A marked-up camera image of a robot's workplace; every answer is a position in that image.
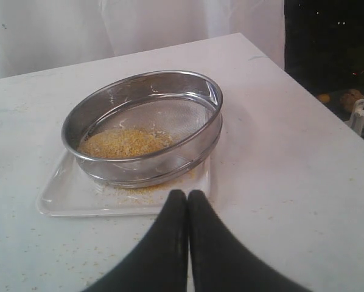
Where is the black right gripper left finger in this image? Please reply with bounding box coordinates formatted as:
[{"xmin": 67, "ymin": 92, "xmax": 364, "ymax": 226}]
[{"xmin": 85, "ymin": 190, "xmax": 188, "ymax": 291}]

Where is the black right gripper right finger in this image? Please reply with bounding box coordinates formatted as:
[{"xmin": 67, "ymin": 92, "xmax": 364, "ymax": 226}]
[{"xmin": 187, "ymin": 190, "xmax": 295, "ymax": 291}]

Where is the yellow grain powder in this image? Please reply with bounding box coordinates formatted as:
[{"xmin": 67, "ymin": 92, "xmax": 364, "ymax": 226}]
[{"xmin": 78, "ymin": 128, "xmax": 173, "ymax": 159}]

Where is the round steel sieve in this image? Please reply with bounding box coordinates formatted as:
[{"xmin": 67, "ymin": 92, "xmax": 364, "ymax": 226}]
[{"xmin": 61, "ymin": 70, "xmax": 223, "ymax": 188}]

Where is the white square plastic tray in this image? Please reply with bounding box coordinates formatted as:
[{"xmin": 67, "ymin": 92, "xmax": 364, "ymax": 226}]
[{"xmin": 37, "ymin": 150, "xmax": 211, "ymax": 217}]

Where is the white chair part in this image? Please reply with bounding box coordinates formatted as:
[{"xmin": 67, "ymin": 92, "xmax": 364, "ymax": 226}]
[{"xmin": 346, "ymin": 99, "xmax": 364, "ymax": 140}]

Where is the white backdrop curtain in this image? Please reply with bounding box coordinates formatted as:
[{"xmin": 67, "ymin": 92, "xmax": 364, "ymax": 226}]
[{"xmin": 0, "ymin": 1, "xmax": 285, "ymax": 78}]

